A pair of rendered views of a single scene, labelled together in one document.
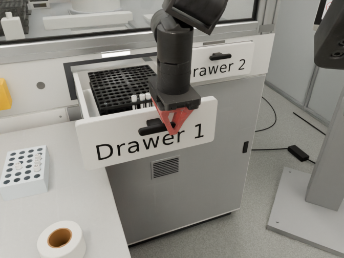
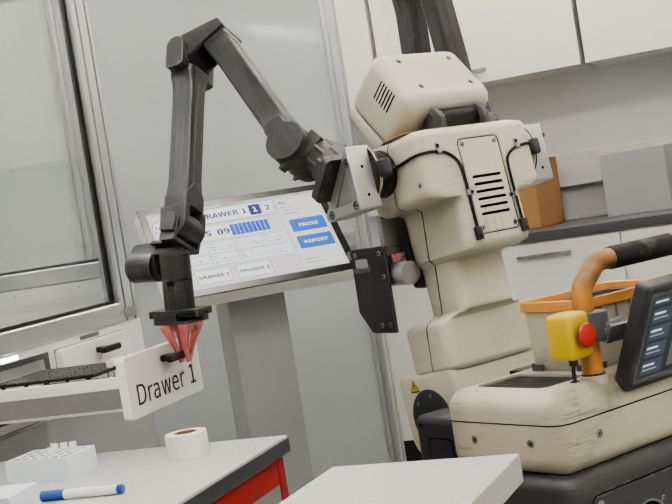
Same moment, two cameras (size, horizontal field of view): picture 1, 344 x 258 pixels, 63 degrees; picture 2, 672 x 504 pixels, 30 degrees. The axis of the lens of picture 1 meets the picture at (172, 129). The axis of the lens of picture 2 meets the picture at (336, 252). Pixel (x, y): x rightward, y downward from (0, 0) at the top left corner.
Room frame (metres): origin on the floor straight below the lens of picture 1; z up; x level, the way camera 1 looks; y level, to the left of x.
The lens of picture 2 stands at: (-1.28, 1.56, 1.13)
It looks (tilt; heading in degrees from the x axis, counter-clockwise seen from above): 2 degrees down; 311
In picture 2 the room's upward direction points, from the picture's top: 9 degrees counter-clockwise
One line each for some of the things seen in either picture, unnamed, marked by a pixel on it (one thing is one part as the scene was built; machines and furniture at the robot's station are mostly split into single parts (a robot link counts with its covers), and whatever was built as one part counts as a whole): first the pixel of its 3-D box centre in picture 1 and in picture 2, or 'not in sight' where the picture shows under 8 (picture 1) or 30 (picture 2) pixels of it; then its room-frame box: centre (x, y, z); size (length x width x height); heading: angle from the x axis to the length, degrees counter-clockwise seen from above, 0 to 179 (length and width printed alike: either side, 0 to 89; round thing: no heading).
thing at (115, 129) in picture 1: (152, 132); (161, 375); (0.49, 0.04, 0.87); 0.29 x 0.02 x 0.11; 111
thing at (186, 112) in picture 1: (171, 110); (180, 337); (0.47, 0.00, 0.94); 0.07 x 0.07 x 0.09; 20
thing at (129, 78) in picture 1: (128, 94); (68, 388); (0.68, 0.11, 0.87); 0.22 x 0.18 x 0.06; 21
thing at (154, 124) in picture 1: (155, 125); (171, 356); (0.46, 0.03, 0.91); 0.07 x 0.04 x 0.01; 111
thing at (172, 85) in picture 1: (173, 77); (179, 298); (0.46, 0.00, 1.01); 0.10 x 0.07 x 0.07; 20
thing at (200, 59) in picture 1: (213, 62); (97, 364); (0.90, -0.14, 0.87); 0.29 x 0.02 x 0.11; 111
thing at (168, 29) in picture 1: (174, 41); (173, 266); (0.46, 0.00, 1.07); 0.07 x 0.06 x 0.07; 10
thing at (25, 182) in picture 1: (26, 170); (51, 464); (0.48, 0.32, 0.78); 0.12 x 0.08 x 0.04; 18
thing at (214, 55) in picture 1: (218, 56); (106, 348); (0.87, -0.15, 0.91); 0.07 x 0.04 x 0.01; 111
